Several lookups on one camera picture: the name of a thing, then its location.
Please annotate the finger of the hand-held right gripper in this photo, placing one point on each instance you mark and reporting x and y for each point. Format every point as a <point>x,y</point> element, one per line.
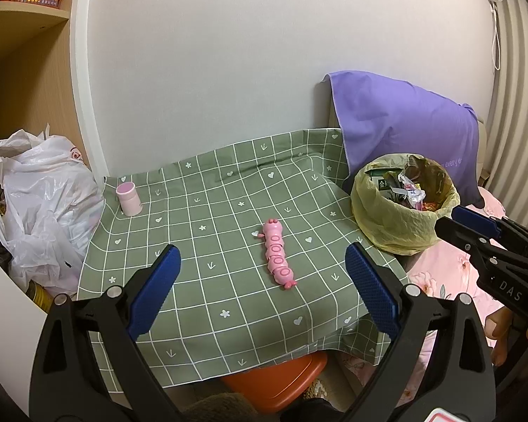
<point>457,235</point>
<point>475,220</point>

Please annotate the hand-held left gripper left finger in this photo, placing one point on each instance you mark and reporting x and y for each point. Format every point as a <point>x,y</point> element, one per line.
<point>152,290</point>

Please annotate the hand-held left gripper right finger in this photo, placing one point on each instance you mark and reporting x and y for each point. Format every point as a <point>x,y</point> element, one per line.
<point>372,290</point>

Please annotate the white wrapper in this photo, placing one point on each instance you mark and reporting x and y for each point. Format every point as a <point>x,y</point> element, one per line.
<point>411,191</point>

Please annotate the bin with yellow bag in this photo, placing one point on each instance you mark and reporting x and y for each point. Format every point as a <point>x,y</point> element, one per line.
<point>391,228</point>

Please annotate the person's right hand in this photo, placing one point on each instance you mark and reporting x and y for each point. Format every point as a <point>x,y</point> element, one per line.
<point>500,334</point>

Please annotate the pink floral blanket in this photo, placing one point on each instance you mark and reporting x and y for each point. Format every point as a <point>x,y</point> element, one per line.
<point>440,272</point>

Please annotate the green checked tablecloth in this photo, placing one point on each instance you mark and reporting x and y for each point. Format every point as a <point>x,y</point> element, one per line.
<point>202,281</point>

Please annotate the pink cup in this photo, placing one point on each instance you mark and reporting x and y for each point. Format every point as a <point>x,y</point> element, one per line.
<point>128,200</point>

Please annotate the pink caterpillar toy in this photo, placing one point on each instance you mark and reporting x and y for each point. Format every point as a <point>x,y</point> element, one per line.
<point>276,255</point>

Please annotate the yellow tin can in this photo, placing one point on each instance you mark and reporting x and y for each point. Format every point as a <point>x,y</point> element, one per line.
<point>39,299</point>

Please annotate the purple cloth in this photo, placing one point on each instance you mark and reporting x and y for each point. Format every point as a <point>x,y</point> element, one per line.
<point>400,114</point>

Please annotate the white pleated curtain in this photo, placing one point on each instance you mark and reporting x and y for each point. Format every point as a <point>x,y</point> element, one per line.
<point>519,96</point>

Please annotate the orange plastic stool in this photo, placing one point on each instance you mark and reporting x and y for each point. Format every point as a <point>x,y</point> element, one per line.
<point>273,382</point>

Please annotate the brown fuzzy cloth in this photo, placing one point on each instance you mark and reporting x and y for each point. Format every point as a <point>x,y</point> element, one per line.
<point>220,411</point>

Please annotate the white plastic bag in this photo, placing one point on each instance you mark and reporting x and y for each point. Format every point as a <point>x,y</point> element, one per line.
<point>39,202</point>

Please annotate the wooden shelf unit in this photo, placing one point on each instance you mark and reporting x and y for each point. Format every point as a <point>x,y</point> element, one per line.
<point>26,22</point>

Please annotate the white door frame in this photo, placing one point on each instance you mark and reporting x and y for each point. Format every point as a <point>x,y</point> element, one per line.
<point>83,74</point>

